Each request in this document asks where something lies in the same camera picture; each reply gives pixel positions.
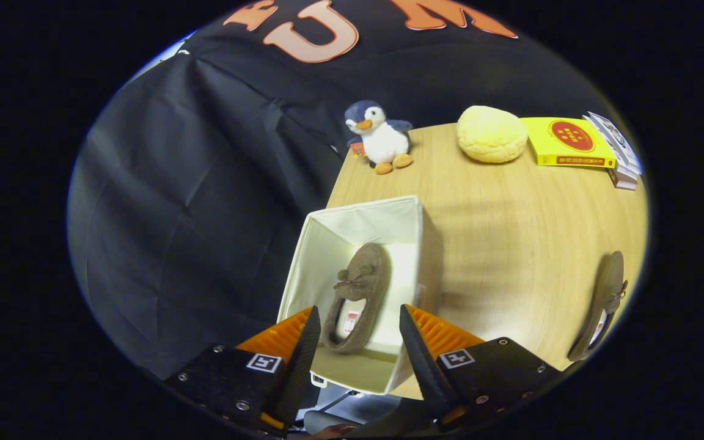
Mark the black backdrop cloth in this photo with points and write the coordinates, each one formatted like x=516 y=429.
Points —
x=205 y=183

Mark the yellow book with red circle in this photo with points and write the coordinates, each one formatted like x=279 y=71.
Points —
x=569 y=142

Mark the penguin plush toy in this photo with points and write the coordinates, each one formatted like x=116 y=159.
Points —
x=385 y=143

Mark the brown fuzzy shoe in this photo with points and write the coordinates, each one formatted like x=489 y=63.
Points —
x=605 y=293
x=364 y=275

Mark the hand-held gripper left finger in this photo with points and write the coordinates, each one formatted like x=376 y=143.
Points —
x=300 y=366

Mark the yellow plush bun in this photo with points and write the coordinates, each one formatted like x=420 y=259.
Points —
x=491 y=134

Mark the white paperback book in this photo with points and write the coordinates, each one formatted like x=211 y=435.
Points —
x=621 y=164

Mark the beige fabric storage box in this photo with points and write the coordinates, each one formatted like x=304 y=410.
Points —
x=352 y=223

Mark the white book with dark spine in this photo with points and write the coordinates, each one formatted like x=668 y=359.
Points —
x=624 y=180

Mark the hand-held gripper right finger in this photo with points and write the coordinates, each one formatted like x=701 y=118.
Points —
x=422 y=366

